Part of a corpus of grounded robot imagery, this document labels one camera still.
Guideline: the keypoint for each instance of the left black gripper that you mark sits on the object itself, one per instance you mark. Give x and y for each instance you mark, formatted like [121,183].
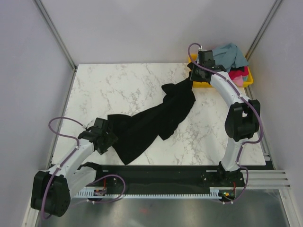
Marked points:
[111,139]

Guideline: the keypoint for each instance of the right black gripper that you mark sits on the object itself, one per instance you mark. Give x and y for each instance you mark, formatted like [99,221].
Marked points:
[193,77]

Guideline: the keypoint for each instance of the yellow plastic bin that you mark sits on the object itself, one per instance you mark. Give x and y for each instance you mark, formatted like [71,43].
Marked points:
[248,80]

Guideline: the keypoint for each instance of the black t shirt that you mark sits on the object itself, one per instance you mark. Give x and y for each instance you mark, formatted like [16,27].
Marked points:
[135,133]

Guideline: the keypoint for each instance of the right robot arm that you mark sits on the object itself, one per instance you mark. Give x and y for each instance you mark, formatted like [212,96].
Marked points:
[243,117]

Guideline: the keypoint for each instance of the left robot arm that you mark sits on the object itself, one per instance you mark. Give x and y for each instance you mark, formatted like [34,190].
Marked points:
[54,188]

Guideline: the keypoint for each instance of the grey blue t shirt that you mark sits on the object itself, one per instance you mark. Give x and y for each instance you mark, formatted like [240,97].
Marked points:
[229,56]

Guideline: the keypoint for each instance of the red t shirt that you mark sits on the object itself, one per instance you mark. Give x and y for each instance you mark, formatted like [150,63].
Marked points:
[237,72]

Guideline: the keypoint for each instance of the pink t shirt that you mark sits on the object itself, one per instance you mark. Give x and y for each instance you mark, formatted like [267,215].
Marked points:
[238,81]

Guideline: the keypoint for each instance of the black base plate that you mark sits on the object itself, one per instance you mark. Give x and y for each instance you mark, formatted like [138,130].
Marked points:
[119,185]

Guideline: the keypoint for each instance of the right aluminium corner post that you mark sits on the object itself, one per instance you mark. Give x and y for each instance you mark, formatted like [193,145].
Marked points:
[268,19]

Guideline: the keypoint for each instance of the aluminium corner post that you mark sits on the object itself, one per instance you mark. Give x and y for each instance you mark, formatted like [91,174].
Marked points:
[268,19]
[50,24]

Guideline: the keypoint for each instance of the left aluminium corner post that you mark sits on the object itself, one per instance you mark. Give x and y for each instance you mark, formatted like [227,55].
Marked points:
[50,24]

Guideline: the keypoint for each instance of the white slotted cable duct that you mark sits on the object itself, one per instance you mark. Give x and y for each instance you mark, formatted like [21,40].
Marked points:
[98,193]

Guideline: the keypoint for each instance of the aluminium frame rail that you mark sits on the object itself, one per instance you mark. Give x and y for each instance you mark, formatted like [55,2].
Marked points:
[270,179]

